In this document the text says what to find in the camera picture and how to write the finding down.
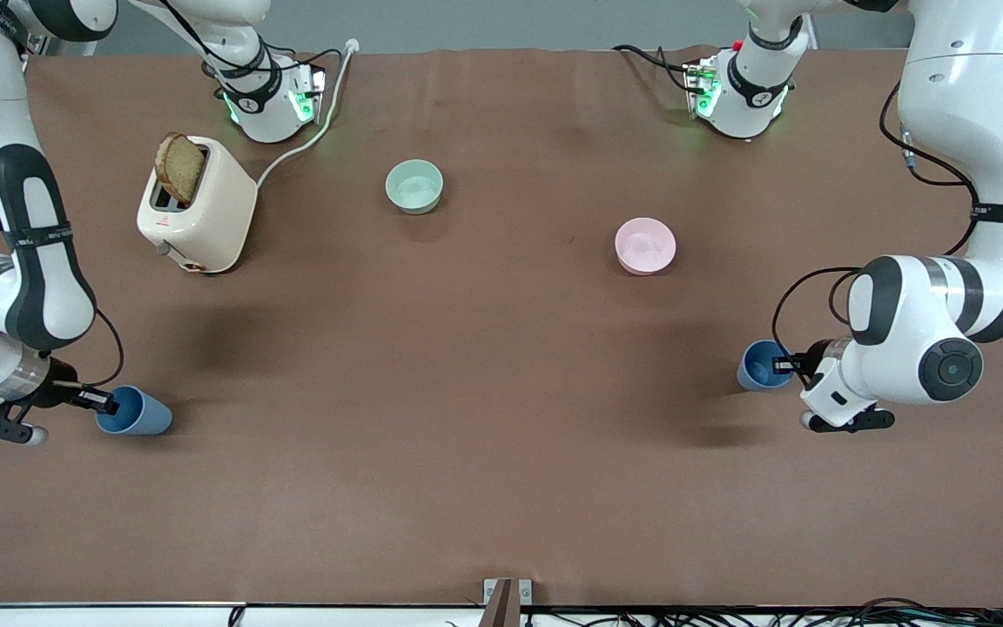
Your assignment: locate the blue plastic cup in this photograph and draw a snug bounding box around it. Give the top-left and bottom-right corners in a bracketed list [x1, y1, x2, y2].
[736, 340, 794, 392]
[95, 386, 173, 436]

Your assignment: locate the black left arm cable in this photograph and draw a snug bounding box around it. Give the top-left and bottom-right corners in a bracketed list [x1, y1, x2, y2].
[771, 83, 981, 384]

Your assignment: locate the grey metal bracket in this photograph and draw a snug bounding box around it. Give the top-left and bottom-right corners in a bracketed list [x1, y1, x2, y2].
[482, 578, 534, 627]

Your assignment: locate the cream white toaster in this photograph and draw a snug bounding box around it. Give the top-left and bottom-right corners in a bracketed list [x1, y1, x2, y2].
[137, 135, 259, 275]

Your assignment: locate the black base cable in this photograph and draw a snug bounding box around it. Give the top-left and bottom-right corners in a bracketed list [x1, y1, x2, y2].
[197, 0, 341, 97]
[613, 44, 696, 92]

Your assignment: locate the white toaster power cable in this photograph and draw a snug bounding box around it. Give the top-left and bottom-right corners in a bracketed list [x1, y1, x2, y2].
[255, 38, 360, 188]

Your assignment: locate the white table edge rail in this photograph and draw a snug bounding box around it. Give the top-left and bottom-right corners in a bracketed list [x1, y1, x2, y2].
[0, 603, 1003, 627]

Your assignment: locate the black cable tangle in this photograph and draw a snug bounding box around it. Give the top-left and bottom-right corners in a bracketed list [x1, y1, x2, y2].
[441, 597, 1003, 627]

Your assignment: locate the mint green bowl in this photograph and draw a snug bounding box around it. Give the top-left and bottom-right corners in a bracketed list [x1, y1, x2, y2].
[385, 159, 445, 215]

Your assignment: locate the black left base cable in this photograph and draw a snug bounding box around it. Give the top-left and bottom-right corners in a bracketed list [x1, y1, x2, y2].
[613, 44, 696, 92]

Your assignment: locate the pink bowl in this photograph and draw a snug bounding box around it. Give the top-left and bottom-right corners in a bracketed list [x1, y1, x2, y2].
[615, 218, 677, 276]

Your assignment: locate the brown table cover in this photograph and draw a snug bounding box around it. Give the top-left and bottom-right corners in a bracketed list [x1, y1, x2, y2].
[0, 45, 1003, 608]

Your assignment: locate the brown bread slice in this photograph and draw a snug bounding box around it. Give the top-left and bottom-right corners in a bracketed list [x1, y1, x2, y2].
[155, 132, 206, 206]

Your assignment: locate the black right base cable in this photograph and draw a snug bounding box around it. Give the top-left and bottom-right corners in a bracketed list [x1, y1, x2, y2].
[197, 0, 341, 97]

